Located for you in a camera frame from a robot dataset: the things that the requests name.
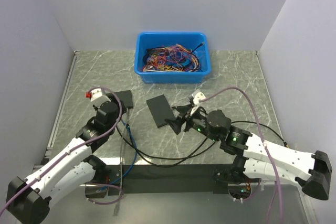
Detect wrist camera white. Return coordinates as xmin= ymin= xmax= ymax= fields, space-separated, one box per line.
xmin=86 ymin=88 xmax=110 ymax=106
xmin=189 ymin=89 xmax=206 ymax=116

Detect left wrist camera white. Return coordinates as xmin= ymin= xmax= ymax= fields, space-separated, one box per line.
xmin=86 ymin=88 xmax=110 ymax=106

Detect blue ethernet cable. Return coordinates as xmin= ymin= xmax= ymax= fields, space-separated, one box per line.
xmin=96 ymin=120 xmax=139 ymax=192

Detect grey ethernet cable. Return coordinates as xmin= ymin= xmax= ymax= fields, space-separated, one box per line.
xmin=113 ymin=111 xmax=129 ymax=217

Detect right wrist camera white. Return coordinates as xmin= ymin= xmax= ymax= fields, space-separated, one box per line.
xmin=189 ymin=89 xmax=206 ymax=116

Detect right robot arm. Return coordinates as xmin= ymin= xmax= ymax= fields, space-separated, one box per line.
xmin=165 ymin=105 xmax=332 ymax=200

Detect black braided ethernet cable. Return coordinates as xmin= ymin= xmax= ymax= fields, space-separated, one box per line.
xmin=115 ymin=124 xmax=211 ymax=167

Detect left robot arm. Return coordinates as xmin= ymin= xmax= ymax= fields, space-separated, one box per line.
xmin=3 ymin=94 xmax=126 ymax=223

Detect black base beam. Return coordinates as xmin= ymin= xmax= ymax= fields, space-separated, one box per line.
xmin=122 ymin=164 xmax=258 ymax=194

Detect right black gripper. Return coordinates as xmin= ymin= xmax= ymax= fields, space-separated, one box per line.
xmin=165 ymin=103 xmax=220 ymax=142

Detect long black ethernet cable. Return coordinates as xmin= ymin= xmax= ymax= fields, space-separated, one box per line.
xmin=230 ymin=121 xmax=289 ymax=148

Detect aluminium rail frame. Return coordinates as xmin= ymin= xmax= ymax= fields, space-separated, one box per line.
xmin=15 ymin=50 xmax=316 ymax=224

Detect tangled coloured wires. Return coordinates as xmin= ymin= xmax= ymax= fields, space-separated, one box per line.
xmin=142 ymin=42 xmax=206 ymax=73

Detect black network switch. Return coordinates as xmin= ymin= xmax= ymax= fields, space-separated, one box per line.
xmin=146 ymin=94 xmax=175 ymax=128
xmin=115 ymin=90 xmax=133 ymax=109

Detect blue plastic bin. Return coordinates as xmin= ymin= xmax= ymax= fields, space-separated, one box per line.
xmin=134 ymin=31 xmax=212 ymax=83

